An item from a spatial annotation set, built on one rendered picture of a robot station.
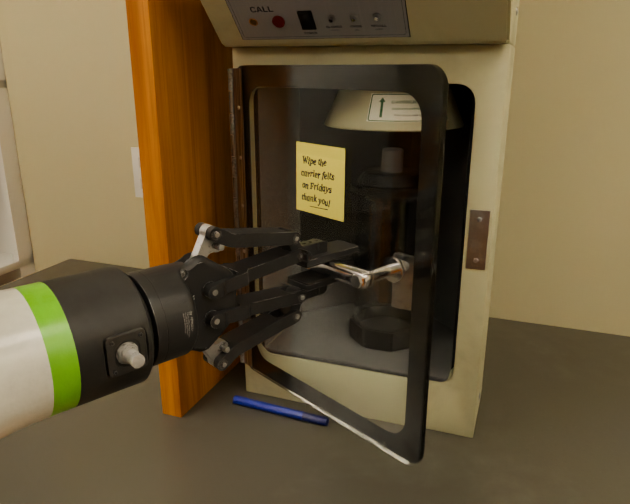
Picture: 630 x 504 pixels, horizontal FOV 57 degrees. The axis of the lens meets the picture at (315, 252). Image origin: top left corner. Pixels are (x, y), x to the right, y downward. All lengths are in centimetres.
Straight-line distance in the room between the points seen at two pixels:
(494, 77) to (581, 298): 60
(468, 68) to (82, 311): 45
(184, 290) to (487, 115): 38
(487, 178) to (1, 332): 49
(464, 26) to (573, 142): 52
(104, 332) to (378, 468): 41
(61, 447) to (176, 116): 43
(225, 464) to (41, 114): 105
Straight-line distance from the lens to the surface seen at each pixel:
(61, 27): 149
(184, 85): 75
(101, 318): 42
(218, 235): 47
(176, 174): 73
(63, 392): 42
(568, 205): 112
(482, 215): 68
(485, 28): 62
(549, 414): 88
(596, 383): 98
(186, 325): 45
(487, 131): 66
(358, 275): 53
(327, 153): 61
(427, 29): 63
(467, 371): 75
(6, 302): 42
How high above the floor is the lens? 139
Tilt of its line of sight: 18 degrees down
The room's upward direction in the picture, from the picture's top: straight up
